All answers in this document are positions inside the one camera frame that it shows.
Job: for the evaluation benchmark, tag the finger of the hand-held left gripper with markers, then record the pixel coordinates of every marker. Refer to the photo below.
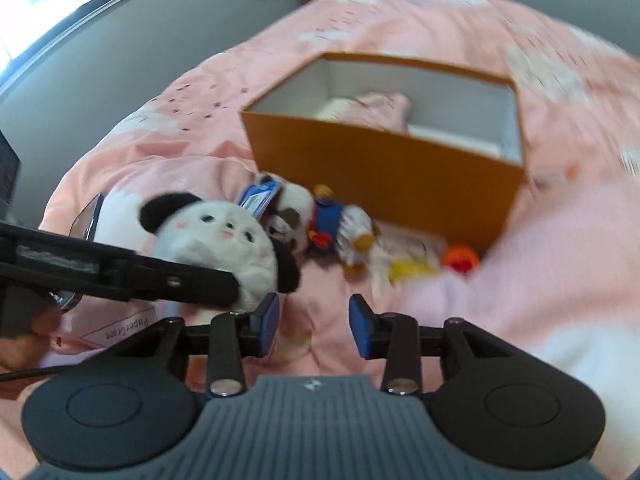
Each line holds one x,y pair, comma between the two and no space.
190,282

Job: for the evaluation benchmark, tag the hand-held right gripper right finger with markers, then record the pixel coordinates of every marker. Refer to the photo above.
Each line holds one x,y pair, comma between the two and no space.
360,325

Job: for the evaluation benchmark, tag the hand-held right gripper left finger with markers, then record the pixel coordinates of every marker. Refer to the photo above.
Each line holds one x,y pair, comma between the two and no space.
267,322

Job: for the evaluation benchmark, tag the white panda plush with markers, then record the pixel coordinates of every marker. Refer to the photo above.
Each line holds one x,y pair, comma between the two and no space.
220,245

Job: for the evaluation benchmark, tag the orange cardboard box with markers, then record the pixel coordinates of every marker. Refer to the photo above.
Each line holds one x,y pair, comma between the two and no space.
375,170

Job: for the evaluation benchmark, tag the person's left hand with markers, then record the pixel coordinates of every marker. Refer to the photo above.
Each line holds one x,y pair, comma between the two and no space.
35,342

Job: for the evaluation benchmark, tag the yellow toy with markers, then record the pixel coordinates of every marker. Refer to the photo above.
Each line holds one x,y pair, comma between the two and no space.
412,267

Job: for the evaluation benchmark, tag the clear plastic bag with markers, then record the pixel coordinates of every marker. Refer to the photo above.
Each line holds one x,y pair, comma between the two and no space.
115,332

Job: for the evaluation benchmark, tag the dark object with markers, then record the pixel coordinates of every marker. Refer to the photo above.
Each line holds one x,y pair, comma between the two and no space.
7,170

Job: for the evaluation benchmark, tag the duck plush in blue clothes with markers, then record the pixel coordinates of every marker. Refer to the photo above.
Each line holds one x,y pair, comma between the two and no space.
330,220

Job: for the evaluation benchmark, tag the small panda plush with tag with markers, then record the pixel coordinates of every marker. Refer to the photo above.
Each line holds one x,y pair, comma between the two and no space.
292,212

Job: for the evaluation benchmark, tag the orange round toy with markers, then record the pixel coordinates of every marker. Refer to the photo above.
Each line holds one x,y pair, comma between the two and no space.
462,260

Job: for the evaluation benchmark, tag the pink soft item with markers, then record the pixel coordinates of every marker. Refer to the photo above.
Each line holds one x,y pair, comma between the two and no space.
385,107

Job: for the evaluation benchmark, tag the pink printed blanket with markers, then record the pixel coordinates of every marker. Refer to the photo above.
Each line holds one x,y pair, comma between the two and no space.
550,210

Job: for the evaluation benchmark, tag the window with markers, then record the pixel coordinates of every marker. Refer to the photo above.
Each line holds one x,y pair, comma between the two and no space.
50,0

